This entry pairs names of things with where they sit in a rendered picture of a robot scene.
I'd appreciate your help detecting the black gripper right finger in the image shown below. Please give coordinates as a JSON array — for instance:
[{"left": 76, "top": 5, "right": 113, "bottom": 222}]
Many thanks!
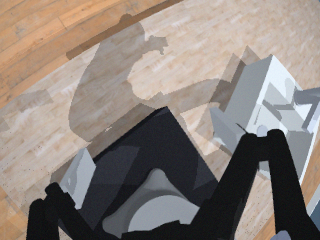
[{"left": 178, "top": 106, "right": 320, "bottom": 240}]

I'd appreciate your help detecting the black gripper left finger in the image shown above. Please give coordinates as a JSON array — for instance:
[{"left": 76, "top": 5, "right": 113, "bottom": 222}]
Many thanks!
[{"left": 26, "top": 147, "right": 101, "bottom": 240}]

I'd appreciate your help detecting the silver mixer tap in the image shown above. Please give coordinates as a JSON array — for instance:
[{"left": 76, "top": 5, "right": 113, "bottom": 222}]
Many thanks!
[{"left": 294, "top": 87, "right": 320, "bottom": 134}]

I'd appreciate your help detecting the white rectangular sink basin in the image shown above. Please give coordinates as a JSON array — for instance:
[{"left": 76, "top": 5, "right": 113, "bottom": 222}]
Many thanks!
[{"left": 224, "top": 55, "right": 320, "bottom": 186}]

